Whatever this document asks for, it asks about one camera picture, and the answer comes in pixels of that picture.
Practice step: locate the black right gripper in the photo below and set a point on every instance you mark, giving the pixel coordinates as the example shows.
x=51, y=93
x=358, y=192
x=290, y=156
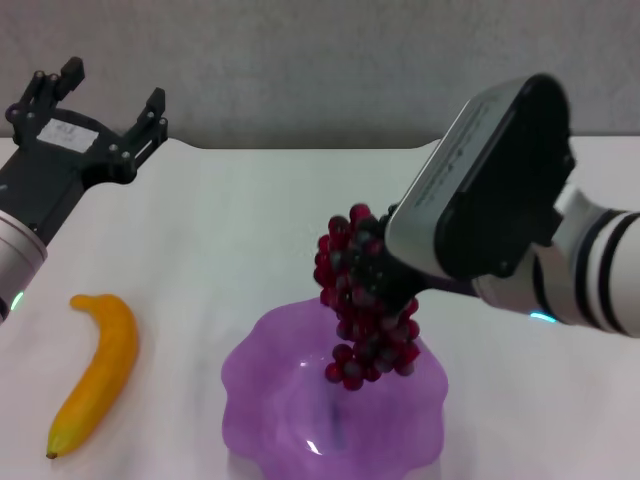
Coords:
x=405, y=287

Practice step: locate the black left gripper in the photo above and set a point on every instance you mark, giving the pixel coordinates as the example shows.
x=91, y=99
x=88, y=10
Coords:
x=47, y=170

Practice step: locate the yellow plastic banana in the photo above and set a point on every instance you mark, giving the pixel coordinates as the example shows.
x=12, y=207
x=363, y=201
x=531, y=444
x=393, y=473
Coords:
x=107, y=360

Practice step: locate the right robot arm silver white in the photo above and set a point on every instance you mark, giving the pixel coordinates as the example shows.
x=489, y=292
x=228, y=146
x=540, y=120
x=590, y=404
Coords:
x=590, y=280

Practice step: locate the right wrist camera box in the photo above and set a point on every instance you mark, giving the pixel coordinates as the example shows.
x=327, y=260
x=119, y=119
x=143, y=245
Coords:
x=480, y=190

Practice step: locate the red purple grape bunch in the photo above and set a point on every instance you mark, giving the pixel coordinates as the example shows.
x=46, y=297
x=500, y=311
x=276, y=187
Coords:
x=360, y=340

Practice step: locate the purple wavy plastic plate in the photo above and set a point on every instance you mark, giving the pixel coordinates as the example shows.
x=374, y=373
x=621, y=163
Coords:
x=280, y=400

